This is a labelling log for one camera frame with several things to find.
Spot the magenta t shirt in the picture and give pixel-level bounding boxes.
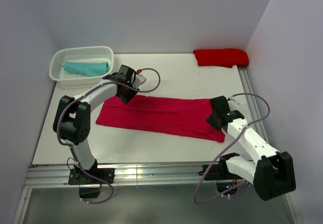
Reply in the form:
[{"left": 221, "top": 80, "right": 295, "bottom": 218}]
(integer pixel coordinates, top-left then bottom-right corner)
[{"left": 95, "top": 95, "right": 225, "bottom": 143}]

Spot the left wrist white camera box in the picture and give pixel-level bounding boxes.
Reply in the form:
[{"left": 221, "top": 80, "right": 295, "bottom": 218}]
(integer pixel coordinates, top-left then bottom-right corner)
[{"left": 134, "top": 74, "right": 147, "bottom": 88}]

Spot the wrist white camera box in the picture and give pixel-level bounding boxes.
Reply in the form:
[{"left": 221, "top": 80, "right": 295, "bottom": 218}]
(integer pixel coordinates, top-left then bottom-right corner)
[
  {"left": 134, "top": 74, "right": 147, "bottom": 88},
  {"left": 227, "top": 98, "right": 241, "bottom": 109}
]

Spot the folded red t shirt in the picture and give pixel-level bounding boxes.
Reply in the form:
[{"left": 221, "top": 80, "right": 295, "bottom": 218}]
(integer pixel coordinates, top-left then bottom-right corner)
[{"left": 193, "top": 48, "right": 249, "bottom": 68}]

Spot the white perforated plastic basket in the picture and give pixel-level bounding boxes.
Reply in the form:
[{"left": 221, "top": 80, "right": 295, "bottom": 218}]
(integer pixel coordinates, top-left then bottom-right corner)
[{"left": 48, "top": 46, "right": 114, "bottom": 86}]

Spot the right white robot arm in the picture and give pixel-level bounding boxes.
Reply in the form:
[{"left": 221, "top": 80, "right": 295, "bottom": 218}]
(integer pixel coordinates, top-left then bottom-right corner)
[{"left": 206, "top": 96, "right": 296, "bottom": 201}]

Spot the teal rolled t shirt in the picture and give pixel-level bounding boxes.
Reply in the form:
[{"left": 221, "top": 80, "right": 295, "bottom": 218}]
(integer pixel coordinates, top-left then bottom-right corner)
[{"left": 63, "top": 62, "right": 110, "bottom": 77}]

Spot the right side aluminium rail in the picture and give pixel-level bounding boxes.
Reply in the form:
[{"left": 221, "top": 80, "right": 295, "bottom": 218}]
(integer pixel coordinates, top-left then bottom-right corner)
[{"left": 238, "top": 66, "right": 270, "bottom": 143}]

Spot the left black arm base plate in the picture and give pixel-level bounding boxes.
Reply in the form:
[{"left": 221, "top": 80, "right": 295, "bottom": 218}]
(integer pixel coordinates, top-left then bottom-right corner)
[{"left": 65, "top": 158, "right": 115, "bottom": 200}]

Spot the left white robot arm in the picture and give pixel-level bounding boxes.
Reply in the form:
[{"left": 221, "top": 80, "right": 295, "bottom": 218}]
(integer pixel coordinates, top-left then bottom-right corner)
[{"left": 53, "top": 65, "right": 146, "bottom": 183}]

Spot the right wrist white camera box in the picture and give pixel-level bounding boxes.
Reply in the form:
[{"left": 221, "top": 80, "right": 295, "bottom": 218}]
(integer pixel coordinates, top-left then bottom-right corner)
[{"left": 227, "top": 98, "right": 241, "bottom": 109}]

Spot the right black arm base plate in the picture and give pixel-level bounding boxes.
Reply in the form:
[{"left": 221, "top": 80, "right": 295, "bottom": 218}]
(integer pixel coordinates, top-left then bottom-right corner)
[{"left": 204, "top": 163, "right": 250, "bottom": 196}]

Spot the front aluminium rail frame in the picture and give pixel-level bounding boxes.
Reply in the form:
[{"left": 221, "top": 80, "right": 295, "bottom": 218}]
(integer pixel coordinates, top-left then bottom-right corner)
[{"left": 24, "top": 159, "right": 289, "bottom": 189}]

